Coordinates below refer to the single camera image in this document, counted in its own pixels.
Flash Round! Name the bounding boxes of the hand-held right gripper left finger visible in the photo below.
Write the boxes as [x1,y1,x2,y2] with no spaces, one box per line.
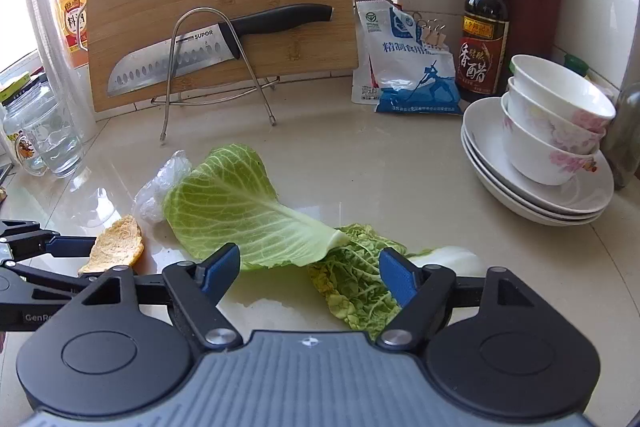
[80,243,241,353]

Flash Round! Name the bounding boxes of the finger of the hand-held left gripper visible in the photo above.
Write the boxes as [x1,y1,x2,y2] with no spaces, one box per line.
[0,220,96,261]
[0,259,171,308]

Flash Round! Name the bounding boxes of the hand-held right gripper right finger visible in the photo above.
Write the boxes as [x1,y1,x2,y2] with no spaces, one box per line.
[376,248,536,350]

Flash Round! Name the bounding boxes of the napa cabbage leaf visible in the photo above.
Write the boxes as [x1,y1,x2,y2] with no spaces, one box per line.
[307,223,489,341]

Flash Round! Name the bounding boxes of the orange peel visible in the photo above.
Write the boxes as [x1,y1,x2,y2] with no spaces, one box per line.
[77,214,146,278]

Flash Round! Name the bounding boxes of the green cabbage leaf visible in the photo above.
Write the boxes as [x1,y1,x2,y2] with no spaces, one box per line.
[162,143,351,272]

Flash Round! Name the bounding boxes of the crumpled clear plastic wrap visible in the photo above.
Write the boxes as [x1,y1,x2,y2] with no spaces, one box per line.
[131,150,194,224]

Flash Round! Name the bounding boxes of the printed glass mug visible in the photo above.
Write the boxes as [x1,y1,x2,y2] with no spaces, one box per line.
[4,129,49,178]

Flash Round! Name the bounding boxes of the clear glass jar with lid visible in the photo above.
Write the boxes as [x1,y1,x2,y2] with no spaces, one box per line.
[0,72,84,180]

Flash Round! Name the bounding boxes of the white plate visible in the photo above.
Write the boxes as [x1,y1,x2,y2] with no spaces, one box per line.
[460,122,610,222]
[465,144,604,227]
[462,97,615,216]

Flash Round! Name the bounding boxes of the translucent plastic container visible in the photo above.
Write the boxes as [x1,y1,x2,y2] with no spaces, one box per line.
[22,0,99,144]

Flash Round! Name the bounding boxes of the white and blue salt bag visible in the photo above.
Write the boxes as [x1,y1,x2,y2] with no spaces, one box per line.
[351,0,464,116]

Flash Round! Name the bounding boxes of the silver binder clips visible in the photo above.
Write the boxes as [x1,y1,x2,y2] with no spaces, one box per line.
[416,19,449,54]

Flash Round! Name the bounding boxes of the dark vinegar bottle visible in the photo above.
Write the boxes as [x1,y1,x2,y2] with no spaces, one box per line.
[454,0,511,104]

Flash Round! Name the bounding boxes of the clear glass bottle red cap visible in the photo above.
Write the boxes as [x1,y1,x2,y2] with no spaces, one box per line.
[612,82,640,190]

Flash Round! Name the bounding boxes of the red knife block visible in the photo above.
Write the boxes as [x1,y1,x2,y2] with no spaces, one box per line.
[499,0,571,64]

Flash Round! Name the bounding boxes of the steel wire rack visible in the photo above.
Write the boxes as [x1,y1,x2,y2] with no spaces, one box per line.
[150,7,281,143]

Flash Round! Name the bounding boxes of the kitchen knife with black handle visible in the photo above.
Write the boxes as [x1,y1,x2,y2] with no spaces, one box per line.
[106,3,335,98]

